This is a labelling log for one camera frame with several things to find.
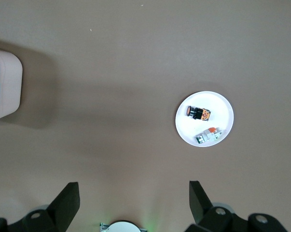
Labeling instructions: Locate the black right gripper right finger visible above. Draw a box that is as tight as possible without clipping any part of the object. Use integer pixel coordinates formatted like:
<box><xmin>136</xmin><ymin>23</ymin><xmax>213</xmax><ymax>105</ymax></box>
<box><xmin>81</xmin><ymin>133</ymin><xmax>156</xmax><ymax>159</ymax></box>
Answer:
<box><xmin>186</xmin><ymin>180</ymin><xmax>288</xmax><ymax>232</ymax></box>

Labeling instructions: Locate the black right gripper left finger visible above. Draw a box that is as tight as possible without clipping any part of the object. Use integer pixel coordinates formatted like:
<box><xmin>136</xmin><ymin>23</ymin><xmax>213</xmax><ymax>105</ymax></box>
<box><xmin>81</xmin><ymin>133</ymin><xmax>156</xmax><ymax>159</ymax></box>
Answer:
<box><xmin>0</xmin><ymin>182</ymin><xmax>81</xmax><ymax>232</ymax></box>

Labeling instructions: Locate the orange push button switch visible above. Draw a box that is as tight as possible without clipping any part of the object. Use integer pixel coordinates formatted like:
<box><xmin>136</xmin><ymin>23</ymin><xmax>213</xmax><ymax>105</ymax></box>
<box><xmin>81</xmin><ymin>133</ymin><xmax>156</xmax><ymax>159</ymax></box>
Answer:
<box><xmin>185</xmin><ymin>105</ymin><xmax>212</xmax><ymax>121</ymax></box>

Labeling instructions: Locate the white round plate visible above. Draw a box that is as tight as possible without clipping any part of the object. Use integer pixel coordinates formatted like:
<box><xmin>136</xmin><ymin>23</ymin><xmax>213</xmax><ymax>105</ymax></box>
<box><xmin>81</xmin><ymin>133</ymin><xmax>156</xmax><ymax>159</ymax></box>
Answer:
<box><xmin>175</xmin><ymin>90</ymin><xmax>235</xmax><ymax>147</ymax></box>

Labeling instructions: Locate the storage box with white lid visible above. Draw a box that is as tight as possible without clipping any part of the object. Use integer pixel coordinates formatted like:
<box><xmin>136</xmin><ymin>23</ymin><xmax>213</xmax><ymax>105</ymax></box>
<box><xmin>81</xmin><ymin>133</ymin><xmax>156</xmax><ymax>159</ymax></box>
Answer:
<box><xmin>0</xmin><ymin>47</ymin><xmax>24</xmax><ymax>129</ymax></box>

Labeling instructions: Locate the green and white switch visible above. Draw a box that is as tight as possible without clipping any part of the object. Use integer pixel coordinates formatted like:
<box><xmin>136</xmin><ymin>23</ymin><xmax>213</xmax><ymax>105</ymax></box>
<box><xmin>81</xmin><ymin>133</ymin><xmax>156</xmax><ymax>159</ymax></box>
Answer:
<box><xmin>195</xmin><ymin>127</ymin><xmax>222</xmax><ymax>145</ymax></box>

